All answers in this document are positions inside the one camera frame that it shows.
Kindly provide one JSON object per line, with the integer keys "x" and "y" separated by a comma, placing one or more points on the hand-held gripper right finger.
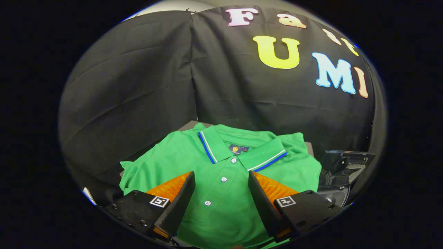
{"x": 263, "y": 204}

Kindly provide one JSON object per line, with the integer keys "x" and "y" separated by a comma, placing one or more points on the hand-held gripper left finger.
{"x": 180, "y": 204}

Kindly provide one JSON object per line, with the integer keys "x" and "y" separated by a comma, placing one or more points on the green polo shirt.
{"x": 225, "y": 207}

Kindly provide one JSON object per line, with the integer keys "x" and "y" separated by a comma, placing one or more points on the dark washing machine lid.
{"x": 346, "y": 164}

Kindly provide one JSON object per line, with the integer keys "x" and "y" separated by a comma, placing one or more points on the grey cabinet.
{"x": 193, "y": 125}

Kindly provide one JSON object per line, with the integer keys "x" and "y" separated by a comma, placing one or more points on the black backdrop cloth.
{"x": 138, "y": 79}

